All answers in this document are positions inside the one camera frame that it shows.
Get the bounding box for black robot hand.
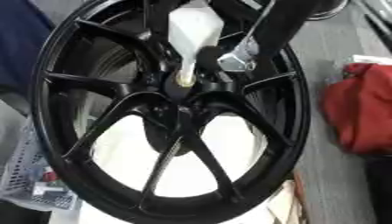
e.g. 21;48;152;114
142;0;320;74

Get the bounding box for black spoked wheel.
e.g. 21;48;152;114
27;0;312;224

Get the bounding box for black round object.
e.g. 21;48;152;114
306;0;353;22

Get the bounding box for dark tripod leg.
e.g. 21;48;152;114
356;0;392;52

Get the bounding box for red bag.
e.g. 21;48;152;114
318;61;392;156

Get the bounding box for white perforated basket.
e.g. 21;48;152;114
0;116;83;212

